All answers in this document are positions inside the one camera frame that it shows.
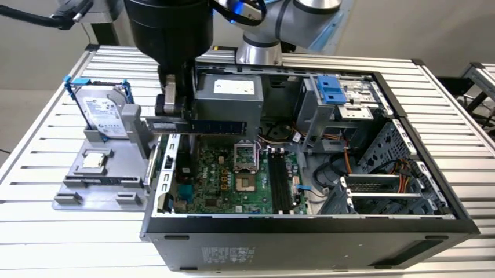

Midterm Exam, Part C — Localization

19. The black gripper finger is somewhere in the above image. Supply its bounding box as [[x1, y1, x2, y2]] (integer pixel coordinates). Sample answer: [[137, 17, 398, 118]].
[[178, 60, 200, 121], [153, 65, 181, 119]]

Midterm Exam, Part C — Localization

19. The metal slat side table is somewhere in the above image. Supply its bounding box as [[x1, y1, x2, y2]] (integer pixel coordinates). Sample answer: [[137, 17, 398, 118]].
[[457, 61, 495, 96]]

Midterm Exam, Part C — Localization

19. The grey metal drive cage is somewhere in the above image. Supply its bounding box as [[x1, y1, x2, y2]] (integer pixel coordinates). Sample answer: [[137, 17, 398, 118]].
[[297, 74, 386, 152]]

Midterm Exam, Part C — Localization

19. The black round fan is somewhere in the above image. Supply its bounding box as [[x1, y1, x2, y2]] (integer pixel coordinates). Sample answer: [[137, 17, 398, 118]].
[[258, 121, 298, 144]]

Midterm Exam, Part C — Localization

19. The orange wire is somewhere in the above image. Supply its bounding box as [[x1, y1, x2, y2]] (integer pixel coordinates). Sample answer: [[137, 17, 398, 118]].
[[341, 146, 354, 176]]

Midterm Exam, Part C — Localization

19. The grey power supply unit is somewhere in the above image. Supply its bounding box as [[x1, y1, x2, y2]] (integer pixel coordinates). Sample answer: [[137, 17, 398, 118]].
[[192, 74, 265, 140]]

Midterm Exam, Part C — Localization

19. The metal socket cover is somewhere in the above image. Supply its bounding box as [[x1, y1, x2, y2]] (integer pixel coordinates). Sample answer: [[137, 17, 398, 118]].
[[232, 141, 258, 172]]

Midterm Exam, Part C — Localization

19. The CPU socket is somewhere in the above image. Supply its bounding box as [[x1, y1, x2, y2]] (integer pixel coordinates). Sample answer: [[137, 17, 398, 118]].
[[234, 172, 258, 193]]

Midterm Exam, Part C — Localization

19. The grey metal disk bay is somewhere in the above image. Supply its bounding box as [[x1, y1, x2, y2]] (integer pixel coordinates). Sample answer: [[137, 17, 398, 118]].
[[320, 173, 425, 215]]

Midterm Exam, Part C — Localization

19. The red yellow wire bundle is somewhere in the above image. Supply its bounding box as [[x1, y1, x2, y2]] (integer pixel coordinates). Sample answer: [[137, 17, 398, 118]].
[[392, 158, 413, 195]]

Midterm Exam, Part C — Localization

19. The black looped wire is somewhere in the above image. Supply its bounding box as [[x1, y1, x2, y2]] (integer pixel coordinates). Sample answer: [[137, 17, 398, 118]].
[[312, 162, 341, 195]]

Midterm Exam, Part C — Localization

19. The blue plastic drive latch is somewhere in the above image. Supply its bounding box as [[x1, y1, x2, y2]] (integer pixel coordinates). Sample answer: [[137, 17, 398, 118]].
[[314, 75, 345, 105]]

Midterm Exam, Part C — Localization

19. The black RAM slot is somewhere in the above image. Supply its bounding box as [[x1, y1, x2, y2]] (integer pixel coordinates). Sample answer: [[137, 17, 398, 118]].
[[277, 148, 289, 215], [272, 148, 284, 215], [282, 148, 294, 215], [268, 148, 280, 215]]

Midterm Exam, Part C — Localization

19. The hard disk in blue carrier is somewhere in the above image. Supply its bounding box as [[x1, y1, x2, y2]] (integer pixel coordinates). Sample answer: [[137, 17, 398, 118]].
[[61, 75, 134, 142]]

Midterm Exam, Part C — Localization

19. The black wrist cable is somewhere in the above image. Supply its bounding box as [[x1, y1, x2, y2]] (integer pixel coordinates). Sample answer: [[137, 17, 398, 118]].
[[0, 0, 96, 31]]

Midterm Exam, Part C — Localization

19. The black upright post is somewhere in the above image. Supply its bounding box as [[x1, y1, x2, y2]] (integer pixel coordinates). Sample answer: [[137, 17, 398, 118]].
[[89, 21, 121, 47]]

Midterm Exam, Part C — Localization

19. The grey parts rack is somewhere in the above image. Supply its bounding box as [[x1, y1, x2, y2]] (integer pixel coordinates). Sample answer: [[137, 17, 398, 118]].
[[50, 103, 162, 213]]

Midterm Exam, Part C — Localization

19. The silver CPU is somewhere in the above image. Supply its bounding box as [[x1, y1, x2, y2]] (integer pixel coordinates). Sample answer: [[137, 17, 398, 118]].
[[82, 153, 105, 169]]

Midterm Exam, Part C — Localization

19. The green motherboard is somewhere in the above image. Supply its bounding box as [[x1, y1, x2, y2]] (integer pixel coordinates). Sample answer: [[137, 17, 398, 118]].
[[173, 134, 309, 215]]

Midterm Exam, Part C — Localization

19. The black PC case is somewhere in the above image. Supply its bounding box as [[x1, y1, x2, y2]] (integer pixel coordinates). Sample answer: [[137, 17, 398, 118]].
[[138, 60, 480, 272]]

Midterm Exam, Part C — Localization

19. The green RAM stick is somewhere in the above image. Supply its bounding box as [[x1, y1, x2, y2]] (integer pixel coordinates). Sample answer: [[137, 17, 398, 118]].
[[145, 117, 248, 136]]

